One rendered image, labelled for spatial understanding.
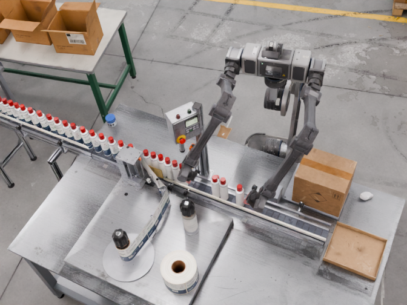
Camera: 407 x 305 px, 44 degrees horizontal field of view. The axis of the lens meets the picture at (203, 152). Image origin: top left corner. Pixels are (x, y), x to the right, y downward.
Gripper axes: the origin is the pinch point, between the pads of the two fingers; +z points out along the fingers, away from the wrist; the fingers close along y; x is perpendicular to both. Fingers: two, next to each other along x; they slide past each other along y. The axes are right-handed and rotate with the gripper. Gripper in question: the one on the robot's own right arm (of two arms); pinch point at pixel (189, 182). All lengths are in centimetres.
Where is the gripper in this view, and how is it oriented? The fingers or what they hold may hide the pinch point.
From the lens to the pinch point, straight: 309.0
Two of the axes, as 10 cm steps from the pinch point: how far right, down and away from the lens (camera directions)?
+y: 9.0, 3.1, -3.1
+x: 4.3, -7.3, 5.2
